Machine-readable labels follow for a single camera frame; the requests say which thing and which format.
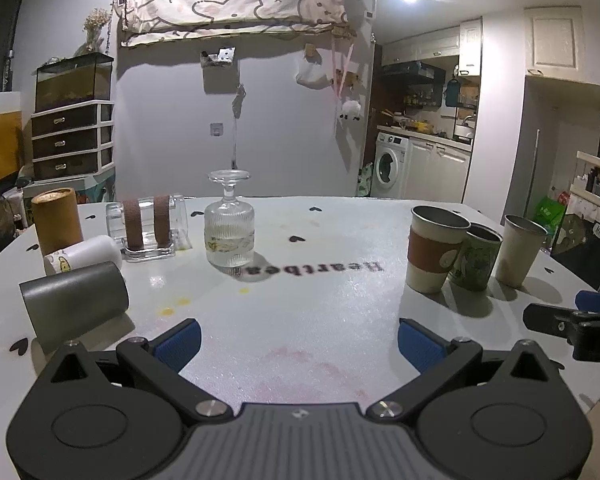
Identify dark drawer unit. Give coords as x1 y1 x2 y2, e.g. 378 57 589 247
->
30 100 116 181

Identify plain beige cup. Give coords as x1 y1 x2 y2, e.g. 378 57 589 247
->
494 214 550 289

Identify white cup with yellow print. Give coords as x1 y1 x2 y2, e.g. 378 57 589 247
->
43 234 124 276

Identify grey metal cup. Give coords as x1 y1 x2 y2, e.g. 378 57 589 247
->
19 261 130 354

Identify white plastic bag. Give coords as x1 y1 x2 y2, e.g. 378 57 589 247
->
294 54 331 89

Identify glass fish tank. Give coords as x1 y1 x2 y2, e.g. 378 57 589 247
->
34 52 115 114

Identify green patterned bag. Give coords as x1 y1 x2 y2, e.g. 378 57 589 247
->
357 162 376 197

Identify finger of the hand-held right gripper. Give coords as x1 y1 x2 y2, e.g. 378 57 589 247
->
523 302 583 334
575 289 600 314

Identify clear glass mug brown bands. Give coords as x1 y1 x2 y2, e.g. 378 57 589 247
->
105 193 191 262

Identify pink ribbon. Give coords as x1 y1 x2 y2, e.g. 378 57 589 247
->
329 35 357 102

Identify brown cylindrical cup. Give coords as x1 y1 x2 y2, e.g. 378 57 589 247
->
31 188 85 257

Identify dried flower bunch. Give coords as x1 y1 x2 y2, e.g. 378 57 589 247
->
82 8 112 54

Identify black range hood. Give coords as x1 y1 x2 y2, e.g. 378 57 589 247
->
379 61 447 81

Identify white washing machine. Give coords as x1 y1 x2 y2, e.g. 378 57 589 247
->
372 132 412 199

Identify white upper cabinet door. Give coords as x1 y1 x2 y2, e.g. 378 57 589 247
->
524 7 584 79

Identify white kitchen base cabinet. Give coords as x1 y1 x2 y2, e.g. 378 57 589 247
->
404 137 472 204

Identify green printed cup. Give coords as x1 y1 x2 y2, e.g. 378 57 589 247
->
448 223 504 292

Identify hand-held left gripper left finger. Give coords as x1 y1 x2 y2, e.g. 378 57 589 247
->
45 318 234 427

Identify metal wall bracket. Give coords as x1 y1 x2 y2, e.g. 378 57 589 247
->
201 47 236 68

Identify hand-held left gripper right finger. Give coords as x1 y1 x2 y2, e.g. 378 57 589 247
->
366 318 564 425

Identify white storage shelf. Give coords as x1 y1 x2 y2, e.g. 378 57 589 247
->
569 149 600 212

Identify white plush toy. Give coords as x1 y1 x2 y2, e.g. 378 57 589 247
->
335 100 364 122

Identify green shopping bag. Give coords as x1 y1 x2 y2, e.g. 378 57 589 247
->
529 194 569 234

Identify ribbed glass goblet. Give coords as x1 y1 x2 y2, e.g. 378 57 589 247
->
203 169 256 269

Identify grey hanging strap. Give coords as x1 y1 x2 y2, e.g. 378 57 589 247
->
231 84 247 171

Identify cup with brown sleeve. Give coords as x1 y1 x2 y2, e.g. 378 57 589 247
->
404 205 472 295

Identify black chalkboard sign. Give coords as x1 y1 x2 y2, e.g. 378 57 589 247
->
549 212 600 294

